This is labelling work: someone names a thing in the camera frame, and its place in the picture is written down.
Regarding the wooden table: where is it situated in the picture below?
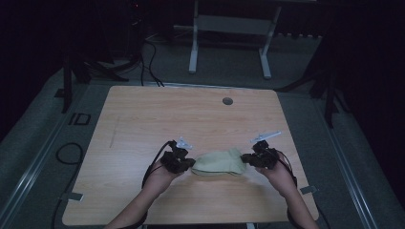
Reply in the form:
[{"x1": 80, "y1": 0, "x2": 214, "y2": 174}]
[{"x1": 61, "y1": 85, "x2": 319, "y2": 227}]

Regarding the dark equipment with red light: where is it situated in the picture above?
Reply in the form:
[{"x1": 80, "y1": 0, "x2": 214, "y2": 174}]
[{"x1": 125, "y1": 0, "x2": 149, "y2": 60}]

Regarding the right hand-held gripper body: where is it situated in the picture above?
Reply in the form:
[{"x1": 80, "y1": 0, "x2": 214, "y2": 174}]
[{"x1": 249, "y1": 131, "x2": 282, "y2": 171}]

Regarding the person's left hand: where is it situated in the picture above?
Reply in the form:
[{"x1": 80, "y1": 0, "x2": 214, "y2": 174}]
[{"x1": 144, "y1": 164, "x2": 184, "y2": 195}]

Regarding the person's right hand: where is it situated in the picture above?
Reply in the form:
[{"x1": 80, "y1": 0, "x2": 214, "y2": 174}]
[{"x1": 256, "y1": 152, "x2": 297, "y2": 198}]

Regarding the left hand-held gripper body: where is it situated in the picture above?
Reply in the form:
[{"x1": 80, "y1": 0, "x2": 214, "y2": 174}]
[{"x1": 160, "y1": 136, "x2": 194, "y2": 175}]

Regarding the grey tape piece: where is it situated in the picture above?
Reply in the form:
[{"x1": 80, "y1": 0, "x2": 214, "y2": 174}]
[
  {"x1": 60, "y1": 192, "x2": 85, "y2": 202},
  {"x1": 299, "y1": 185, "x2": 319, "y2": 196}
]

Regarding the black floor cable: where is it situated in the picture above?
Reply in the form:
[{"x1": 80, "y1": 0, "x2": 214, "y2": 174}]
[{"x1": 139, "y1": 39, "x2": 165, "y2": 88}]

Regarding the metal floor rail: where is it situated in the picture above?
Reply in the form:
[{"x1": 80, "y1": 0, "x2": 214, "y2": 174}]
[
  {"x1": 0, "y1": 84, "x2": 92, "y2": 229},
  {"x1": 313, "y1": 96, "x2": 381, "y2": 229}
]

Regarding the black metal stand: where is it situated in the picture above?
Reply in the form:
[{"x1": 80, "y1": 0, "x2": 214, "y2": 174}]
[
  {"x1": 53, "y1": 47, "x2": 142, "y2": 115},
  {"x1": 275, "y1": 31, "x2": 352, "y2": 129}
]

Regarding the white desk frame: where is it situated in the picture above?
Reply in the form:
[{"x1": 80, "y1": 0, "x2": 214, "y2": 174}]
[{"x1": 173, "y1": 0, "x2": 319, "y2": 80}]

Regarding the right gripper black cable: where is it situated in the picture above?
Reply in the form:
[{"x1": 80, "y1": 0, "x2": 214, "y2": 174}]
[{"x1": 275, "y1": 148, "x2": 299, "y2": 189}]

